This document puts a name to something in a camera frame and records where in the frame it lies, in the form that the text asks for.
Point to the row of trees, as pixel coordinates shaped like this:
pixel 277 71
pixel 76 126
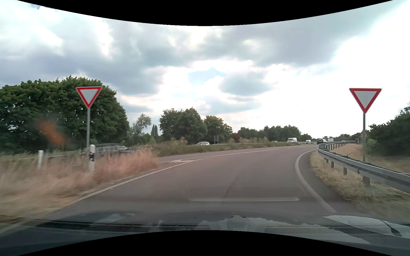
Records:
pixel 198 126

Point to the silver car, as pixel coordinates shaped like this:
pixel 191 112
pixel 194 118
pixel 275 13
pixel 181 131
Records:
pixel 203 143

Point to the grey asphalt road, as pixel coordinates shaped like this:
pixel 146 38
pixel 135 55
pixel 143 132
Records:
pixel 226 174

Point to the white van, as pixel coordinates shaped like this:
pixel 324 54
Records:
pixel 292 139

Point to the dark car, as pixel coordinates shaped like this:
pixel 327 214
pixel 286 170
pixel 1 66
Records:
pixel 109 148

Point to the car's own bonnet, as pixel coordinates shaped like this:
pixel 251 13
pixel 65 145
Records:
pixel 205 231

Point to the road markings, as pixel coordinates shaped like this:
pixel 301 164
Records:
pixel 306 185

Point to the triangular give way sign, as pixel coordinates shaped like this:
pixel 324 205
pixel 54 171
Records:
pixel 364 103
pixel 88 103

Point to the queue of vehicles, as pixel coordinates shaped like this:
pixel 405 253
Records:
pixel 324 140

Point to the dry grass verge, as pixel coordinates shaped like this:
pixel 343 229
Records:
pixel 48 181
pixel 368 192

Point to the large green tree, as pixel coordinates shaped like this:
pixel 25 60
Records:
pixel 30 113

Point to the green bushes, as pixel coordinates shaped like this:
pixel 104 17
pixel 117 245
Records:
pixel 400 128

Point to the white marker post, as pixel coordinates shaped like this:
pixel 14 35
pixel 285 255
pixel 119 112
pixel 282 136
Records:
pixel 91 156
pixel 40 158

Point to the grey metal guard rail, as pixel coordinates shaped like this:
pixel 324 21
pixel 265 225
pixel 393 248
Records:
pixel 375 170

